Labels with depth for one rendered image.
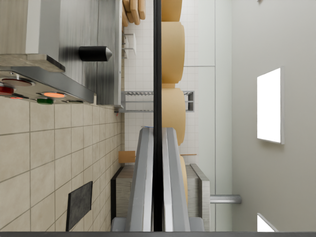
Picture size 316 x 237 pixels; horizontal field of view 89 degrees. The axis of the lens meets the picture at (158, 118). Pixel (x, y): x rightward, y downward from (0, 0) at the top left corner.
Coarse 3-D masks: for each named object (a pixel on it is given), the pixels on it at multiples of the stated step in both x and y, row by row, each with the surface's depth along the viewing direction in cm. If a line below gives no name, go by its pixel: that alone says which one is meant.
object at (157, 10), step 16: (160, 0) 10; (160, 16) 10; (160, 32) 10; (160, 48) 10; (160, 64) 10; (160, 80) 10; (160, 96) 10; (160, 112) 9; (160, 128) 9; (160, 144) 9; (160, 160) 9; (160, 176) 9; (160, 192) 9; (160, 208) 9; (160, 224) 9
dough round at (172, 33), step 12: (168, 24) 12; (180, 24) 12; (168, 36) 12; (180, 36) 12; (168, 48) 12; (180, 48) 12; (168, 60) 12; (180, 60) 12; (168, 72) 13; (180, 72) 13
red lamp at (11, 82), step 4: (4, 80) 21; (8, 80) 21; (12, 80) 21; (16, 80) 21; (20, 80) 21; (12, 84) 23; (16, 84) 23; (20, 84) 23; (24, 84) 23; (28, 84) 23
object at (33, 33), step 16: (0, 0) 15; (16, 0) 15; (32, 0) 15; (48, 0) 16; (0, 16) 15; (16, 16) 15; (32, 16) 15; (48, 16) 16; (0, 32) 15; (16, 32) 15; (32, 32) 15; (48, 32) 16; (0, 48) 15; (16, 48) 15; (32, 48) 14; (48, 48) 16; (0, 64) 17; (16, 64) 17; (32, 64) 17; (48, 64) 15
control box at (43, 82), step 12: (0, 72) 19; (12, 72) 19; (24, 72) 20; (36, 72) 22; (48, 72) 25; (0, 84) 24; (36, 84) 24; (48, 84) 25; (60, 84) 28; (72, 84) 32; (12, 96) 31; (24, 96) 33; (36, 96) 33; (48, 96) 33; (72, 96) 33; (84, 96) 37
